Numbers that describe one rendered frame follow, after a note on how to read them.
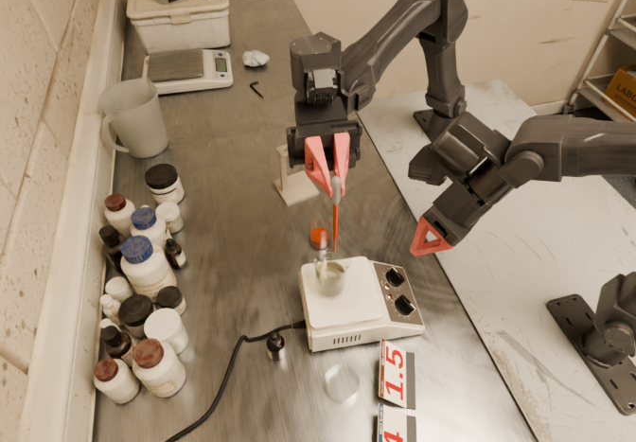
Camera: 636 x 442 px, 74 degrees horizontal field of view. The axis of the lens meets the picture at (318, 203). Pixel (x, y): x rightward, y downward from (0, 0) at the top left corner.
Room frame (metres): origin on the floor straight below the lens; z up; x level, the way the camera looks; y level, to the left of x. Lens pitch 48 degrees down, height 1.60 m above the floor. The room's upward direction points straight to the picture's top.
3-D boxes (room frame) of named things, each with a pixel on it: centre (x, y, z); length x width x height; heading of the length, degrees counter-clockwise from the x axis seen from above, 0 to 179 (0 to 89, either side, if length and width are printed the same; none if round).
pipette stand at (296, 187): (0.68, 0.05, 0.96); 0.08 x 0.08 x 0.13; 28
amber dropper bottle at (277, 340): (0.29, 0.07, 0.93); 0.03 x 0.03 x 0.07
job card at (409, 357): (0.25, -0.13, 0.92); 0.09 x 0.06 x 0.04; 173
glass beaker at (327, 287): (0.37, -0.02, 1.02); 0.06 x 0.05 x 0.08; 90
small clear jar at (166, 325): (0.31, 0.25, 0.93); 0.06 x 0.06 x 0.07
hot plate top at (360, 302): (0.36, -0.04, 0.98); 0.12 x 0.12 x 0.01; 10
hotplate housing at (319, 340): (0.37, -0.06, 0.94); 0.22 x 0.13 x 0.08; 100
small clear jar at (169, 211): (0.57, 0.31, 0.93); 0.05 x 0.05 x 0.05
